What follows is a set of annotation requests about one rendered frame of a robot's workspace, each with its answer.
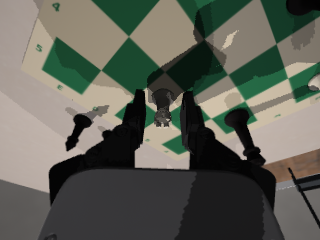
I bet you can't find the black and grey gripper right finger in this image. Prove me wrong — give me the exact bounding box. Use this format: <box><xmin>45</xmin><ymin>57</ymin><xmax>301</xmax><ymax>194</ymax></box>
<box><xmin>180</xmin><ymin>91</ymin><xmax>276</xmax><ymax>211</ymax></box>

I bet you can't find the green and cream chessboard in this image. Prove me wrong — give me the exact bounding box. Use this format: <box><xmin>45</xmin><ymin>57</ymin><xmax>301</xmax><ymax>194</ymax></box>
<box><xmin>21</xmin><ymin>0</ymin><xmax>320</xmax><ymax>161</ymax></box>

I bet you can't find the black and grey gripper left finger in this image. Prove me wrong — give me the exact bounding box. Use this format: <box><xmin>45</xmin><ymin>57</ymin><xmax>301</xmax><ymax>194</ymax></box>
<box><xmin>49</xmin><ymin>89</ymin><xmax>146</xmax><ymax>207</ymax></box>

